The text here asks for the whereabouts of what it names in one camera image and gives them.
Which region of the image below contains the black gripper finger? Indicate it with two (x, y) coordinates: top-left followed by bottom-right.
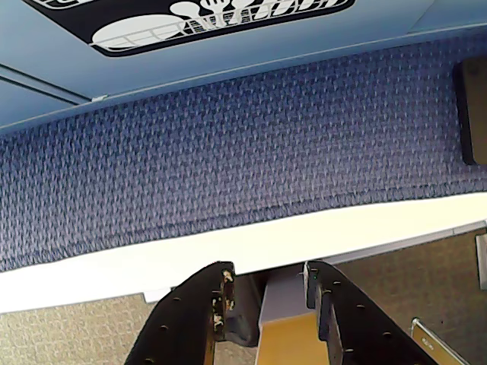
(123, 261), (237, 365)
(306, 260), (450, 365)

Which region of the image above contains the yellow wooden block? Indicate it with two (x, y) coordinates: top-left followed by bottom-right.
(255, 308), (334, 365)

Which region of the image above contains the grey lavender block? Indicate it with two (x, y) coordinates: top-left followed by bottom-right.
(258, 271), (317, 325)

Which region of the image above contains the blue woven mat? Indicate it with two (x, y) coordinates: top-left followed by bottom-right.
(0, 36), (487, 273)

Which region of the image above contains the brown box with black edge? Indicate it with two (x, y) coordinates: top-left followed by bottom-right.
(451, 58), (487, 167)

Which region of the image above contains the black white dish rack sign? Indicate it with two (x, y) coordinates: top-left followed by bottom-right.
(22, 0), (357, 59)

